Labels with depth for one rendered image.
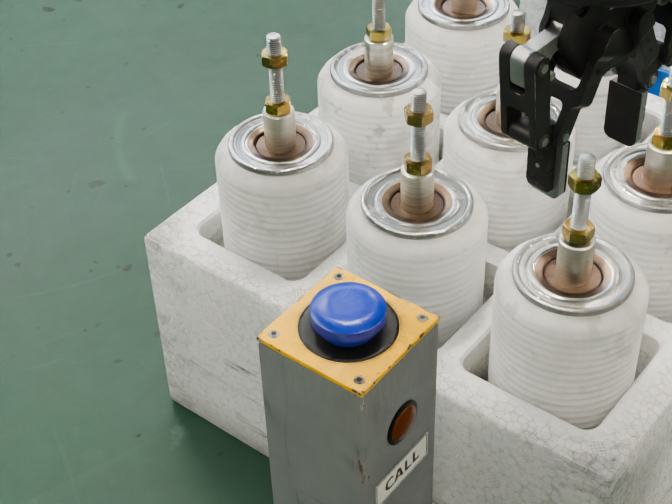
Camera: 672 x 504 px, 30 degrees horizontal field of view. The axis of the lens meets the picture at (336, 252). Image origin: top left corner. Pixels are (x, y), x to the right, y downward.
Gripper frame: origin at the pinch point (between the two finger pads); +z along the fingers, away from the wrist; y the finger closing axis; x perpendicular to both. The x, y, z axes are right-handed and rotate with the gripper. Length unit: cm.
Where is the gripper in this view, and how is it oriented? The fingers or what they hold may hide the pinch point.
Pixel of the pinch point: (586, 145)
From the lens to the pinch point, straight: 73.3
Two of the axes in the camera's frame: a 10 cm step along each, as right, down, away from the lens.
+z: 0.4, 7.6, 6.5
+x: 6.8, 4.5, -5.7
